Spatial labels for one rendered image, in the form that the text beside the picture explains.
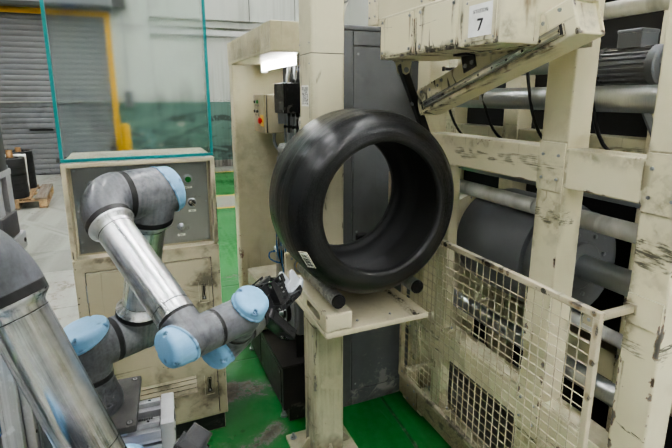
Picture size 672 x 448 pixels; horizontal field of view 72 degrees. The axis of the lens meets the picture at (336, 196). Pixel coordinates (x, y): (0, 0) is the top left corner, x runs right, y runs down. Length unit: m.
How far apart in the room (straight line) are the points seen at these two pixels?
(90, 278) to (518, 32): 1.70
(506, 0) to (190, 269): 1.52
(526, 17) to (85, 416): 1.23
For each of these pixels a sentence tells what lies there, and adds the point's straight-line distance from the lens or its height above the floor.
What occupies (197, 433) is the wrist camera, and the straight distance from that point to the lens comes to 0.59.
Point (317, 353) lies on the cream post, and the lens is 1.94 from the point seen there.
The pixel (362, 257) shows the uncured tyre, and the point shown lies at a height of 0.93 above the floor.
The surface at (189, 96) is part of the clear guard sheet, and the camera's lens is 1.96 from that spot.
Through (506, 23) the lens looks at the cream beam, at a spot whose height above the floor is 1.68.
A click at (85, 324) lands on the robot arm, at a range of 1.36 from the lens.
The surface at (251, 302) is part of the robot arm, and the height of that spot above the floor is 1.11.
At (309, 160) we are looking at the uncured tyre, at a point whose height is 1.33.
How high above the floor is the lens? 1.51
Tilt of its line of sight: 12 degrees down
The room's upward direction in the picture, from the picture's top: straight up
